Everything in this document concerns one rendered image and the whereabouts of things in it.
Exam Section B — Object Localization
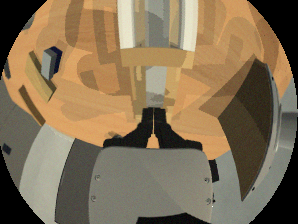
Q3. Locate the brown wooden batten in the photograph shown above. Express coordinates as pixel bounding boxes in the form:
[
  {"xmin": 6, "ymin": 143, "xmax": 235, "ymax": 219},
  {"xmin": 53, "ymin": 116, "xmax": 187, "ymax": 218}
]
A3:
[{"xmin": 18, "ymin": 85, "xmax": 46, "ymax": 127}]

